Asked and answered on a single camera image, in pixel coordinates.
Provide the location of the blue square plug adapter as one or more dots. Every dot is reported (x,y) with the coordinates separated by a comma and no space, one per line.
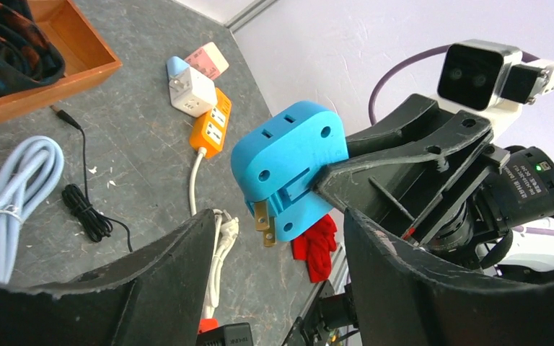
(275,166)

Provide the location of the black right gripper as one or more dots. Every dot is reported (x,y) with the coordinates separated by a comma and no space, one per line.
(419,173)

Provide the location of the red cloth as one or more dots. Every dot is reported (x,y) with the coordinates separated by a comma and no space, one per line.
(315,247)

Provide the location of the black power adapter plug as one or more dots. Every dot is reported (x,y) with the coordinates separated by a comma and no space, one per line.
(238,334)

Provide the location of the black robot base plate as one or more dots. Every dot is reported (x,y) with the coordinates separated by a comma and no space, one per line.
(330,319)

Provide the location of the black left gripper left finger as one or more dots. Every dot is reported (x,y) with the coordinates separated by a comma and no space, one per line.
(153,296)

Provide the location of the wooden compartment tray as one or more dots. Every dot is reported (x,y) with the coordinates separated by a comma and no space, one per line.
(89,59)

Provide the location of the orange power strip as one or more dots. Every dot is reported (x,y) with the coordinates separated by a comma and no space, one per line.
(209,130)

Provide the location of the light blue cube adapter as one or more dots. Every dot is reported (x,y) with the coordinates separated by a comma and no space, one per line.
(175,66)

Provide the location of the white cube socket adapter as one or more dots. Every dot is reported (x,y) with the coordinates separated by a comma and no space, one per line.
(192,92)

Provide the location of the rolled dark orange-patterned tie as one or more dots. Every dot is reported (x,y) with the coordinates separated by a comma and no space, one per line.
(28,59)

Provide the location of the red cube socket adapter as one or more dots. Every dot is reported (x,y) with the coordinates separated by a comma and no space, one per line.
(208,324)

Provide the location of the pink cube socket adapter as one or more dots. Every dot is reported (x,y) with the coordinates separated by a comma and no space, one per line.
(208,60)

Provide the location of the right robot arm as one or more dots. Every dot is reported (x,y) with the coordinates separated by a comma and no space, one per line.
(531,259)

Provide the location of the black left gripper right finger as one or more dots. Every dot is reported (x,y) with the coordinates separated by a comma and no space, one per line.
(406,296)

